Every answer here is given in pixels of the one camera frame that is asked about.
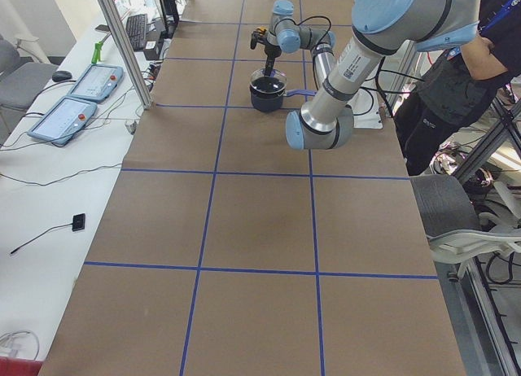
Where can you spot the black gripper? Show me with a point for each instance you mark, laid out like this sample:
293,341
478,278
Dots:
271,50

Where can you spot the glass pot lid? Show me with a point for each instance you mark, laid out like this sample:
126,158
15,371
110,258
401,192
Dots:
268,85

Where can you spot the dark blue saucepan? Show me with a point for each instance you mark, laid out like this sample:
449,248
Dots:
265,103

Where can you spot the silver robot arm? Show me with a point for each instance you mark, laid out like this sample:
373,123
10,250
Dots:
379,28

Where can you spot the black keyboard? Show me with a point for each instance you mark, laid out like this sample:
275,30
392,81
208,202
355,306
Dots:
136,29

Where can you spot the far blue teach pendant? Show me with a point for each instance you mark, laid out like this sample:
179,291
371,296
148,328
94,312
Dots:
97,83

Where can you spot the blue teach pendant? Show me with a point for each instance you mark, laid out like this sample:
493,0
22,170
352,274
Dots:
97,83
63,121

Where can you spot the green clamp tool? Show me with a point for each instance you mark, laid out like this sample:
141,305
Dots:
96,57

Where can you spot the person in dark clothes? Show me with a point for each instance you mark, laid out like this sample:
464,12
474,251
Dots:
460,85

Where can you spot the near blue teach pendant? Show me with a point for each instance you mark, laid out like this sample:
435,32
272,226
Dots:
63,121

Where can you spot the black computer mouse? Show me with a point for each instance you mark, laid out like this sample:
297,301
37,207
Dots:
59,76

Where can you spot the small black square pad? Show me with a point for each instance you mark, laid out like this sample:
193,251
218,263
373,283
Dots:
78,222

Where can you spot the grey office chair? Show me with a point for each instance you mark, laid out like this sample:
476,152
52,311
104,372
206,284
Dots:
455,232

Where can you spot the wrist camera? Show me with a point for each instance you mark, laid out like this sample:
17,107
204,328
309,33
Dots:
258,37

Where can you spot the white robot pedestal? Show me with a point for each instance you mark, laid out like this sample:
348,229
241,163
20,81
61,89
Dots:
365,107

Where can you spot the aluminium frame post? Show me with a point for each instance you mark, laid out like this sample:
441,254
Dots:
123,45

